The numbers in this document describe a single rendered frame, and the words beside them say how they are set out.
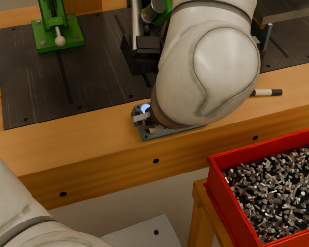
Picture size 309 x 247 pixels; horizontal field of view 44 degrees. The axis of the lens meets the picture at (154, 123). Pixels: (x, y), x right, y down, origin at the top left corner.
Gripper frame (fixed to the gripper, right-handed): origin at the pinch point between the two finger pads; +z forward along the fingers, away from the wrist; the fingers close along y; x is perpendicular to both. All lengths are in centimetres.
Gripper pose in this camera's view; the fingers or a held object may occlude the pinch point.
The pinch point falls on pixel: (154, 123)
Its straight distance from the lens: 78.3
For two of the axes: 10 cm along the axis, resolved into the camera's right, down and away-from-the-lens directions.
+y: 9.5, -2.3, 2.1
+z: -1.8, 1.6, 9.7
